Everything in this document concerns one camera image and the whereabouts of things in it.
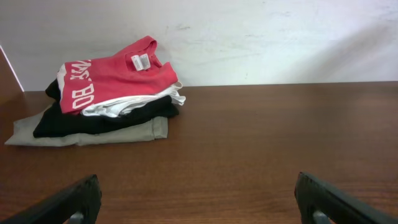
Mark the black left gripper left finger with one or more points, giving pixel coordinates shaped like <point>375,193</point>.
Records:
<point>80,202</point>

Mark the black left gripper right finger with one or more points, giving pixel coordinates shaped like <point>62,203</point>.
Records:
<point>321,202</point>

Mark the black folded shirt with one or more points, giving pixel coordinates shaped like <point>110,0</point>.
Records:
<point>56,124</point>

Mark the olive grey folded garment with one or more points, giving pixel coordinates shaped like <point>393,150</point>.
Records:
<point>156,128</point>

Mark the white folded shirt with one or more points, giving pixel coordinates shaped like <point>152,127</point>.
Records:
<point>121,106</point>

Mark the red folded t-shirt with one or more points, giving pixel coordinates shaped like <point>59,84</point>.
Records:
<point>133,71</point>

